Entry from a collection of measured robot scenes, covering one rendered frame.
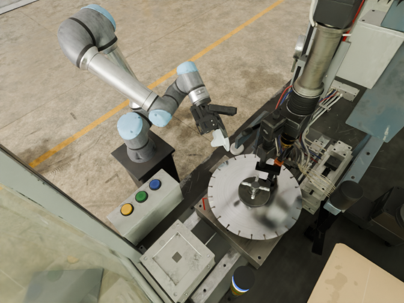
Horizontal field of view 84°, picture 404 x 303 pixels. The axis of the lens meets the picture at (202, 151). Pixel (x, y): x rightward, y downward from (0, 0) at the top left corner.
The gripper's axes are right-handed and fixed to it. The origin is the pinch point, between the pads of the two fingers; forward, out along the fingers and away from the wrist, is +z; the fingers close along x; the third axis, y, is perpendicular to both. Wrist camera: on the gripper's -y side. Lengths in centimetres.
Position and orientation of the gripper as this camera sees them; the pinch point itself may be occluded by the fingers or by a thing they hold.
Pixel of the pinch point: (228, 146)
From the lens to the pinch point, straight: 87.0
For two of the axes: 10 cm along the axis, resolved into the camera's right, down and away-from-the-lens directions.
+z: 4.2, 9.1, 0.1
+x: 1.8, -0.7, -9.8
